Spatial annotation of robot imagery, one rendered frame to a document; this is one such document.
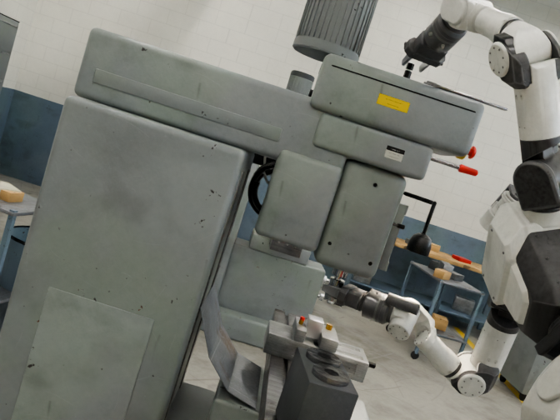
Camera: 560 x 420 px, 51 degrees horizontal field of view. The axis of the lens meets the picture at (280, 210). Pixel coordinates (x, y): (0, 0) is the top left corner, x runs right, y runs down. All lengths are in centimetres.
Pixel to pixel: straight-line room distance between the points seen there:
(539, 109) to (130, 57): 107
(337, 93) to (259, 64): 673
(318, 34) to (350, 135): 30
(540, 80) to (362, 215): 62
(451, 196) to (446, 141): 691
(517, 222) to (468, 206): 723
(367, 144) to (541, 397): 77
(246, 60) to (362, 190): 678
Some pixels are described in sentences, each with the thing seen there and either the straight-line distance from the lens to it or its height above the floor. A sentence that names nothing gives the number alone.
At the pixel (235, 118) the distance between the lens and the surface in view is 168.
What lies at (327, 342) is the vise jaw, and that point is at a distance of 199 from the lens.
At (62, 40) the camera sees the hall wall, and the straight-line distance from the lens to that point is 899.
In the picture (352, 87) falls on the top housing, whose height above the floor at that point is 182.
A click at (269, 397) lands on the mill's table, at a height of 94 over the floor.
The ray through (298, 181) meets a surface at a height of 152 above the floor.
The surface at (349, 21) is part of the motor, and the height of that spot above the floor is 199.
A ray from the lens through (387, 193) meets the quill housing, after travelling 171.
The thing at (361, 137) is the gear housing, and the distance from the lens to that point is 167.
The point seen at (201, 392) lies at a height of 74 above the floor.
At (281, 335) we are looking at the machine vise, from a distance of 199.
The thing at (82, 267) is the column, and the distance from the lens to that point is 168.
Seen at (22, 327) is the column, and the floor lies 92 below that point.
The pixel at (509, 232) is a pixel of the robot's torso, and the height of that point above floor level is 158.
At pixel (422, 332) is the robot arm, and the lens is 184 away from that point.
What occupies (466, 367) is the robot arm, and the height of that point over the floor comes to 116.
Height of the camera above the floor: 161
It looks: 6 degrees down
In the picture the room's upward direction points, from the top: 18 degrees clockwise
